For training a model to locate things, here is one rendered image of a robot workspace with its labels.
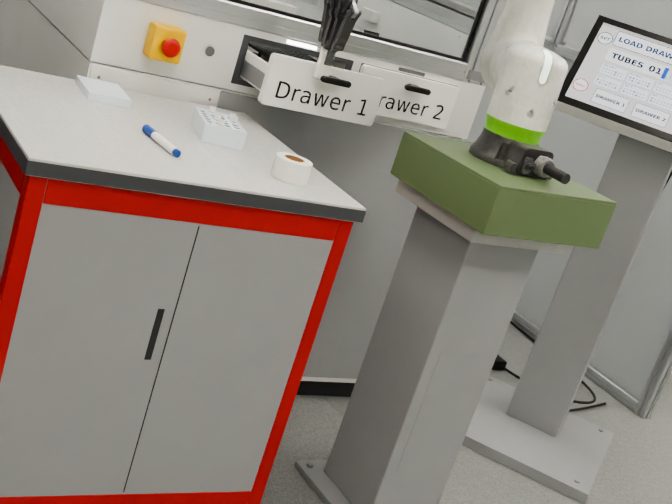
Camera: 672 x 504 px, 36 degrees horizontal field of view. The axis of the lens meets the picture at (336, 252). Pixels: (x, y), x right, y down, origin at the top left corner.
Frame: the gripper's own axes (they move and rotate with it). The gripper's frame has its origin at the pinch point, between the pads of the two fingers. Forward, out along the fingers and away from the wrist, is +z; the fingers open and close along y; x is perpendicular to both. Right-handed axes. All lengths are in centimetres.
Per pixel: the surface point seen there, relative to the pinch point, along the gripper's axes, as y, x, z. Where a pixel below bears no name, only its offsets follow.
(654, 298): -29, 167, 56
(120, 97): -0.8, -41.8, 15.7
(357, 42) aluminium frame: -17.6, 17.0, -4.0
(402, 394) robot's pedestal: 34, 23, 61
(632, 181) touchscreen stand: -1, 103, 12
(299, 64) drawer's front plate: -1.5, -5.0, 1.5
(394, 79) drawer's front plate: -16.0, 29.2, 2.2
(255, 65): -12.4, -9.5, 5.6
